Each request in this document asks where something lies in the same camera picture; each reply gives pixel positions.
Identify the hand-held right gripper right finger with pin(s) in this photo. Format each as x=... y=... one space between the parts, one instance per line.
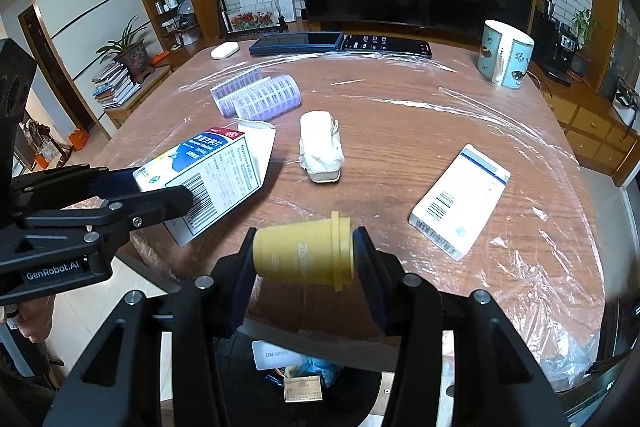
x=370 y=277

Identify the clear plastic table sheet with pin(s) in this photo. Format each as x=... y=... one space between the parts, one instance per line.
x=400 y=122

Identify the wooden side table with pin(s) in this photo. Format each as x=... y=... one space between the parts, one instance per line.
x=150 y=82

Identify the blue plastic wrapper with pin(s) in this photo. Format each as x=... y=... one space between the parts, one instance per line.
x=325 y=369

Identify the white card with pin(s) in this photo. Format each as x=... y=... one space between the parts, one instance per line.
x=272 y=354

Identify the black white small appliance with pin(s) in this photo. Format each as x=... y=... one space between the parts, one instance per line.
x=627 y=99

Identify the small tan box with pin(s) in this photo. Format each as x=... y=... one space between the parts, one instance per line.
x=302 y=389

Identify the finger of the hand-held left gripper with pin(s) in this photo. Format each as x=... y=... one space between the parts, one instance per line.
x=117 y=182
x=165 y=204

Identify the flower painting glass panel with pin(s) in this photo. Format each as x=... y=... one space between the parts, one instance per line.
x=252 y=21

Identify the blue white medicine box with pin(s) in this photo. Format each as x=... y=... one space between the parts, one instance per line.
x=220 y=172

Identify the orange bag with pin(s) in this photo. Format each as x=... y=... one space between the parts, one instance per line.
x=80 y=139

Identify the small green houseplant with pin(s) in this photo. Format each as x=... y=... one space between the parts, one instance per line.
x=585 y=24

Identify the bird print mug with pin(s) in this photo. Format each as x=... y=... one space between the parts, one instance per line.
x=502 y=57

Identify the crumpled white paper wad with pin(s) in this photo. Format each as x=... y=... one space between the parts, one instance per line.
x=320 y=147

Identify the yellow plastic cup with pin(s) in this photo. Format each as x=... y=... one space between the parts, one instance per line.
x=300 y=252

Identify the person's left hand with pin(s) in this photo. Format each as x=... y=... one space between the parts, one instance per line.
x=35 y=322

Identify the potted plant in patterned pot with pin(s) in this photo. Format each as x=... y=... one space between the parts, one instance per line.
x=135 y=59

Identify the black trash bin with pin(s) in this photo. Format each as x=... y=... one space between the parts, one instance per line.
x=350 y=397

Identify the small orange object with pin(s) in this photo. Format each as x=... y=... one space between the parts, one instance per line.
x=160 y=58

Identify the white barcode medicine box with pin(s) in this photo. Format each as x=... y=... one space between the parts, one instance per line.
x=460 y=202

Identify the black coffee machine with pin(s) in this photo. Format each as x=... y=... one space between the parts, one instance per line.
x=550 y=47

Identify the stack of books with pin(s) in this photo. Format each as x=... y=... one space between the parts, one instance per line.
x=115 y=89

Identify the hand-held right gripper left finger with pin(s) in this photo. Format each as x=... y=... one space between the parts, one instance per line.
x=240 y=267

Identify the purple hair roller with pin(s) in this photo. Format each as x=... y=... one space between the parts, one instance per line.
x=227 y=94
x=275 y=94

